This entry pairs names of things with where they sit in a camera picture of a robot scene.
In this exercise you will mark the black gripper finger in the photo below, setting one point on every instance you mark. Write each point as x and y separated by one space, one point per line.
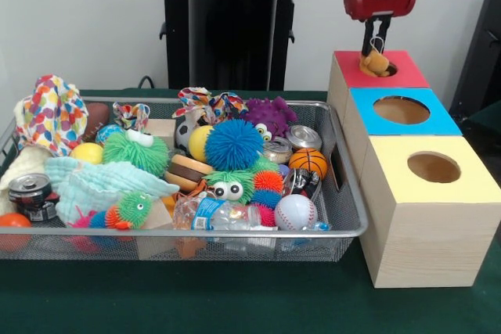
368 36
383 33

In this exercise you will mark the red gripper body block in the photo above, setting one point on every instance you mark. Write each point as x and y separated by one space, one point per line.
379 3

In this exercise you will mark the brown monkey plush toy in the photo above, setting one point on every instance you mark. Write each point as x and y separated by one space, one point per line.
377 63

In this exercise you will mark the crushed red soda can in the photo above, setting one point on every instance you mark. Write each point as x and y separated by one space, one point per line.
303 183

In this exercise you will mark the blue fuzzy ball toy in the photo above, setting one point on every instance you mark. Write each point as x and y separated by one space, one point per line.
234 146

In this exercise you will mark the toy hamburger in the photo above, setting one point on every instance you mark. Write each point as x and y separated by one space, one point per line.
186 171

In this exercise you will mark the crushed clear plastic bottle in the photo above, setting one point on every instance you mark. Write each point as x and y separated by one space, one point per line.
223 214

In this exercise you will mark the wooden box with three holes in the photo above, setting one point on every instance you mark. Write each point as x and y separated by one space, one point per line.
430 232

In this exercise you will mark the shallow clear mesh bin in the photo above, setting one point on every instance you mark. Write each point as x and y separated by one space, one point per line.
117 246

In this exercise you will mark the black monitor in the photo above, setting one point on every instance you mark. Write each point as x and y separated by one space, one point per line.
481 56

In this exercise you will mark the dark green tablecloth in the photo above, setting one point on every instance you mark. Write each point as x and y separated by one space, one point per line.
195 299
487 124

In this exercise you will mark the small toy basketball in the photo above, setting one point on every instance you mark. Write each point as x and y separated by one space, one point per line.
308 162

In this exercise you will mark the white dimpled ball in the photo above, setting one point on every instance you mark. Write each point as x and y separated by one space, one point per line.
295 212

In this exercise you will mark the green fuzzy toy with eyes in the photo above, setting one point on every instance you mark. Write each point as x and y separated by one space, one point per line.
135 152

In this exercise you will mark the mint green cloth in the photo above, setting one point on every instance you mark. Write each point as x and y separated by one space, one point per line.
105 185

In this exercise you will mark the colourful dotted cloth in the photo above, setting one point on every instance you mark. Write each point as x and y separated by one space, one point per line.
52 115

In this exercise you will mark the black soda can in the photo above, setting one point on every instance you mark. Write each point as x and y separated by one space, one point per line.
31 195

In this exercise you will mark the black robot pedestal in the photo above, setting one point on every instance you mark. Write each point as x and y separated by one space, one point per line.
227 36

